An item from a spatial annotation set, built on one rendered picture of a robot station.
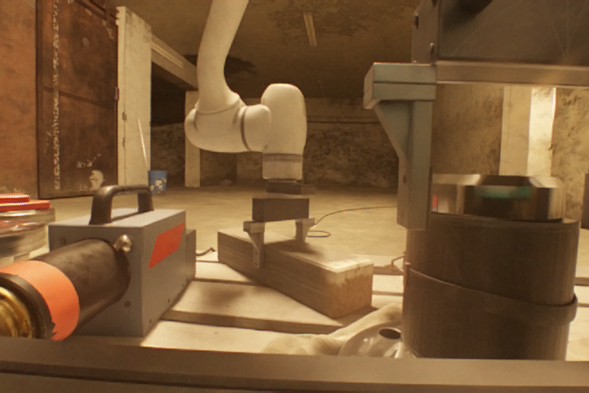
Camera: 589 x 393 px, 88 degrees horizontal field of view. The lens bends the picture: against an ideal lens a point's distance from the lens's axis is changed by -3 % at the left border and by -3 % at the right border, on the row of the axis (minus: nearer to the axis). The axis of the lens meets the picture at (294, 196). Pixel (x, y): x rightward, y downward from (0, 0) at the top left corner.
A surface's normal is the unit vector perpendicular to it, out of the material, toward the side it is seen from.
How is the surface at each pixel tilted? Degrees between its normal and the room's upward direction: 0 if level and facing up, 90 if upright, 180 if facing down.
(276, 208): 90
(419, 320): 90
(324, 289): 90
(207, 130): 117
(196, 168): 90
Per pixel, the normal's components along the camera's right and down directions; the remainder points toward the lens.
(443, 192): -0.91, 0.00
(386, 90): -0.03, 0.07
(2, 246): 0.90, 0.05
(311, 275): -0.77, 0.03
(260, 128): -0.38, 0.16
